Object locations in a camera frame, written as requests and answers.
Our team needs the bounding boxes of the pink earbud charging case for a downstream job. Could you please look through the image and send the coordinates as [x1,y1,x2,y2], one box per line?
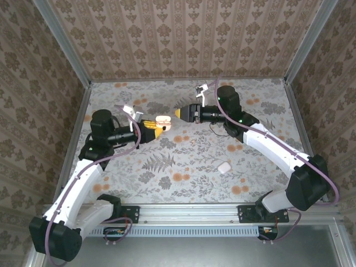
[154,115,173,133]

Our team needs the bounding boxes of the closed white earbud case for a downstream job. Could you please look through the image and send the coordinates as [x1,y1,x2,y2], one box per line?
[217,161,233,175]

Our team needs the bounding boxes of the grey metal panel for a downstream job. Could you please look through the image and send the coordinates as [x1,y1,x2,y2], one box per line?
[26,224,344,267]

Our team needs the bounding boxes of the black controller box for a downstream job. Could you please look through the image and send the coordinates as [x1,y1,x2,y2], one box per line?
[257,225,279,240]

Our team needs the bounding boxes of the thin black cable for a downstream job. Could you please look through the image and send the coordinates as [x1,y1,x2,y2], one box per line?
[209,123,232,137]

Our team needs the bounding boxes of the aluminium side rail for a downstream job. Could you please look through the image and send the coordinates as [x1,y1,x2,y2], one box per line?
[54,83,92,197]
[283,80,329,202]

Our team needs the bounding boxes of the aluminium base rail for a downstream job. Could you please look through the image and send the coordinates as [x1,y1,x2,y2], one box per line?
[41,203,343,225]

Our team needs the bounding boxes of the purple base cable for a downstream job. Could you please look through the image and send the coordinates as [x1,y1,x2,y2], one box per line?
[103,216,134,243]
[258,209,303,242]

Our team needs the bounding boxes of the white slotted cable duct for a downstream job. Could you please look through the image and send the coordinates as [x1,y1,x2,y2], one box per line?
[91,225,263,238]

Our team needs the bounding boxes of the aluminium frame post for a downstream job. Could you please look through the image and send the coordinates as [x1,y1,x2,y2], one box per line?
[32,0,92,87]
[284,0,339,84]

